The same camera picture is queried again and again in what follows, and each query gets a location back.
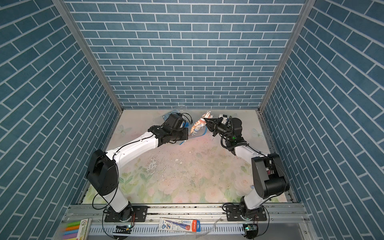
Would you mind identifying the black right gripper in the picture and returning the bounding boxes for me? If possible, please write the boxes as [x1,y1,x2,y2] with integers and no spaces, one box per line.
[204,119,233,142]

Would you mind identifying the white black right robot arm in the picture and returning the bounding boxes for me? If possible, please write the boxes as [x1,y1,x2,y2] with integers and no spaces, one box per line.
[205,117,290,219]

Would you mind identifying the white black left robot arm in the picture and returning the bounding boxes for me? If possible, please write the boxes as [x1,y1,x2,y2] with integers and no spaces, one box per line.
[86,113,189,213]

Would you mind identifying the red blue toothbrush package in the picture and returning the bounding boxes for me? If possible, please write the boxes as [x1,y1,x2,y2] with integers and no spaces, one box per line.
[158,218,201,233]

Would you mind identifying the coloured marker pack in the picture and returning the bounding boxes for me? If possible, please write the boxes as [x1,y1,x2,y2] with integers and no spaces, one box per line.
[62,218,92,240]

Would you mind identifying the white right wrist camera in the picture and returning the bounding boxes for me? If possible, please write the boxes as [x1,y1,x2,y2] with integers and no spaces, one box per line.
[219,114,229,119]

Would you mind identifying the aluminium mounting rail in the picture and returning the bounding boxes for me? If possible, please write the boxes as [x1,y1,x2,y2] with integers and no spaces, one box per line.
[63,203,310,224]

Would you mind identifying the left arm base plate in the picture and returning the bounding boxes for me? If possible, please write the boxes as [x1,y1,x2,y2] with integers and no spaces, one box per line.
[104,205,149,223]

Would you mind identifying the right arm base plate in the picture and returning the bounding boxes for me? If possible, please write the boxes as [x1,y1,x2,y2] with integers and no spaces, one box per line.
[222,203,267,222]

